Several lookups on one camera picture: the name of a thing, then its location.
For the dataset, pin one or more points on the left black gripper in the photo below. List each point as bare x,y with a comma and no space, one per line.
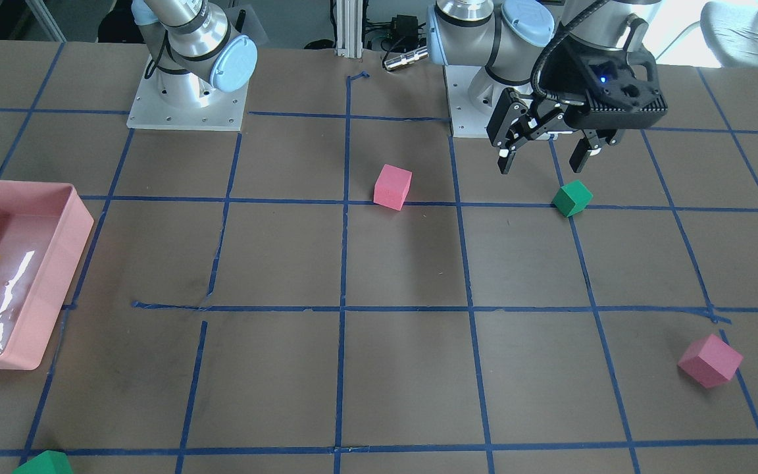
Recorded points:
562,78

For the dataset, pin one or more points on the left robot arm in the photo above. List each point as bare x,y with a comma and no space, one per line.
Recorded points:
512,39

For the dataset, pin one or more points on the pink plastic bin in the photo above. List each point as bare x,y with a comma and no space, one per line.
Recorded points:
44,228

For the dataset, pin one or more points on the green cube front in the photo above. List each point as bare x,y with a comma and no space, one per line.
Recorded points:
572,198

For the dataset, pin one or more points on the pink cube centre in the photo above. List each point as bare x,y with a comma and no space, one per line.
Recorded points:
392,187

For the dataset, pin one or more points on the pink cube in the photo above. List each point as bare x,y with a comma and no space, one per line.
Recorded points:
392,187
710,361

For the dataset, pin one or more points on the green cube near bin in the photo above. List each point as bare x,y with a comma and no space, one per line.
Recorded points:
47,462

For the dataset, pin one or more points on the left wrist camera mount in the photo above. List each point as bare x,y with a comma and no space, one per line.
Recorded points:
626,77

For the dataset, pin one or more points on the aluminium frame post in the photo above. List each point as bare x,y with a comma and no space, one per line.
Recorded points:
348,18

